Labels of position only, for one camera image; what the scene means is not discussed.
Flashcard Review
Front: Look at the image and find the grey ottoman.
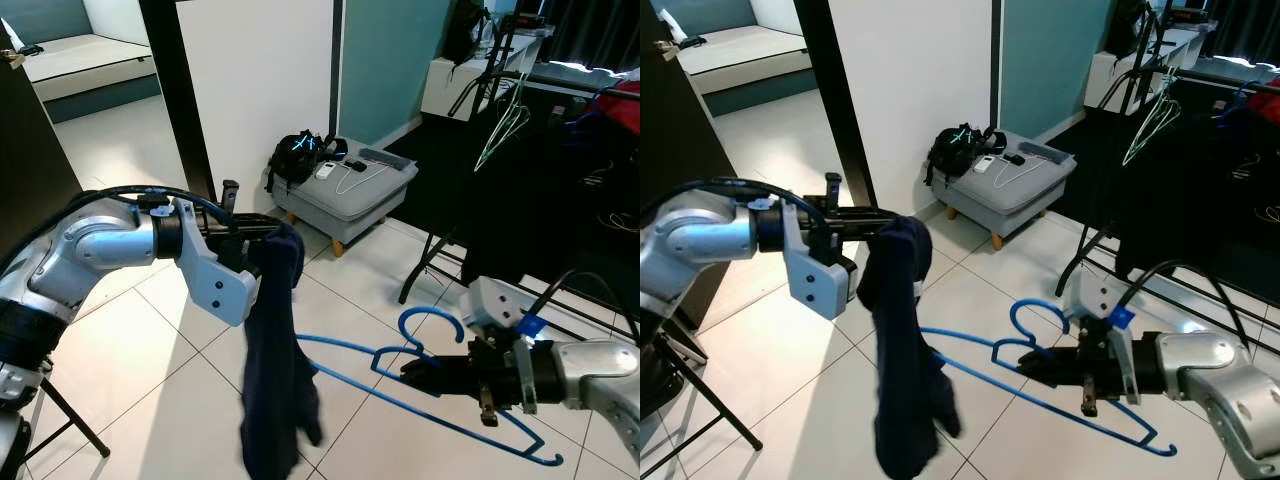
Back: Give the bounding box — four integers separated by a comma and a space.
935, 143, 1079, 251
272, 150, 419, 258

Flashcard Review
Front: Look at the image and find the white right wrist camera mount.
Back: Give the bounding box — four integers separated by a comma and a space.
1065, 268, 1141, 406
462, 277, 551, 416

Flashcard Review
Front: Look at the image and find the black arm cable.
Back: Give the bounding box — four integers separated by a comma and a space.
530, 270, 641, 341
1115, 260, 1251, 351
0, 185, 236, 281
640, 178, 831, 226

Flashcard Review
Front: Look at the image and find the black folding stand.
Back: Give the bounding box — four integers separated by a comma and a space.
22, 378, 111, 463
640, 320, 763, 479

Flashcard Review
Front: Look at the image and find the blue plastic hanger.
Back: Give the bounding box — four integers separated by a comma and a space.
295, 305, 566, 469
920, 298, 1179, 458

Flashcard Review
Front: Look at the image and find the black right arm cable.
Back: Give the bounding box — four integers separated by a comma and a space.
1115, 260, 1251, 351
530, 270, 641, 341

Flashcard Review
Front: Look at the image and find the black strap bag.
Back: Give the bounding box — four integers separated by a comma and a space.
925, 122, 1009, 186
265, 130, 349, 193

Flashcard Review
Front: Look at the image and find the black metal clothes rack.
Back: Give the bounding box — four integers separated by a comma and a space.
1055, 0, 1280, 351
398, 0, 641, 331

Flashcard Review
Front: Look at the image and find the dark wooden door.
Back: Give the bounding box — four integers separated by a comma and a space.
0, 20, 83, 236
640, 0, 726, 331

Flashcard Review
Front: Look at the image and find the white wire hanger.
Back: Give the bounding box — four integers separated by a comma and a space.
475, 98, 531, 173
1122, 90, 1181, 166

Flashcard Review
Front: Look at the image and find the black backpack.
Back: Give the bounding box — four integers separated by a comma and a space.
440, 0, 491, 66
1105, 0, 1151, 61

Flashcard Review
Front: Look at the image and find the navy blue shirt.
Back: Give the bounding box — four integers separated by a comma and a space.
240, 222, 326, 480
858, 215, 961, 480

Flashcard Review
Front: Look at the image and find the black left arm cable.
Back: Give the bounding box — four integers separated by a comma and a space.
0, 185, 236, 281
640, 178, 831, 226

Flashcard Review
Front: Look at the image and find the black curtain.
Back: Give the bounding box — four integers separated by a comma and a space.
545, 0, 641, 71
1215, 0, 1280, 61

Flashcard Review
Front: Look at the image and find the white cushioned bench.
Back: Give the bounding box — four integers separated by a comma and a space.
0, 0, 161, 123
655, 0, 831, 116

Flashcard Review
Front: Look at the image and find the green wire hanger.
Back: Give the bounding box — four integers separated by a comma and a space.
490, 75, 529, 151
1140, 70, 1179, 146

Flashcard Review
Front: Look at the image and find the white shelf unit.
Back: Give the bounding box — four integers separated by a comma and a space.
1085, 20, 1216, 113
420, 25, 556, 123

